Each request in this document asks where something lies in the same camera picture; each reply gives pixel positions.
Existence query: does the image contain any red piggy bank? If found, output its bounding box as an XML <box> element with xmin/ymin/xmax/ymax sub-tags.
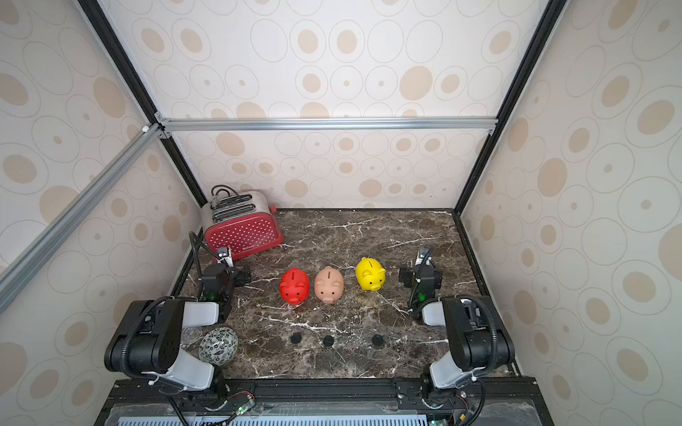
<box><xmin>280</xmin><ymin>268</ymin><xmax>310</xmax><ymax>305</ymax></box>

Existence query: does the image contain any pink piggy bank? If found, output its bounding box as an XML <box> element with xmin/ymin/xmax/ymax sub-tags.
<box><xmin>314</xmin><ymin>266</ymin><xmax>345</xmax><ymax>305</ymax></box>

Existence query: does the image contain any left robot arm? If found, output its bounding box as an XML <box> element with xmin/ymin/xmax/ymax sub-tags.
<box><xmin>103</xmin><ymin>263</ymin><xmax>251</xmax><ymax>396</ymax></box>

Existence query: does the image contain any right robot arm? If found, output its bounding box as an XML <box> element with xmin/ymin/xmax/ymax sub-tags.
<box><xmin>399</xmin><ymin>261</ymin><xmax>515</xmax><ymax>390</ymax></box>

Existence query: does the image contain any yellow piggy bank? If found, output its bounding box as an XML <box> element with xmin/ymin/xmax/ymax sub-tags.
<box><xmin>355</xmin><ymin>257</ymin><xmax>386</xmax><ymax>291</ymax></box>

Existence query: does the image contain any clear glass cup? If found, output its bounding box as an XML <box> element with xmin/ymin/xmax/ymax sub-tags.
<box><xmin>180</xmin><ymin>327</ymin><xmax>204</xmax><ymax>347</ymax></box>

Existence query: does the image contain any speckled stone egg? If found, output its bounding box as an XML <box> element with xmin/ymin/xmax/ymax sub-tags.
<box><xmin>198</xmin><ymin>328</ymin><xmax>239</xmax><ymax>367</ymax></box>

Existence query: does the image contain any red metal toaster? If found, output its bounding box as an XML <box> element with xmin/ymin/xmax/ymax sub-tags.
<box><xmin>201</xmin><ymin>184</ymin><xmax>283</xmax><ymax>260</ymax></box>

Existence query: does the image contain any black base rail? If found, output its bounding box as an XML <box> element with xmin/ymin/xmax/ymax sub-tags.
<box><xmin>96</xmin><ymin>377</ymin><xmax>553</xmax><ymax>425</ymax></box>

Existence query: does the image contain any horizontal aluminium rail back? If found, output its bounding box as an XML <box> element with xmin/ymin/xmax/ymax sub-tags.
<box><xmin>161</xmin><ymin>116</ymin><xmax>497</xmax><ymax>131</ymax></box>

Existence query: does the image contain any diagonal aluminium rail left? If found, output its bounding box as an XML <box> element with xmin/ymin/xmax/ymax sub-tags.
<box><xmin>1</xmin><ymin>124</ymin><xmax>162</xmax><ymax>311</ymax></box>

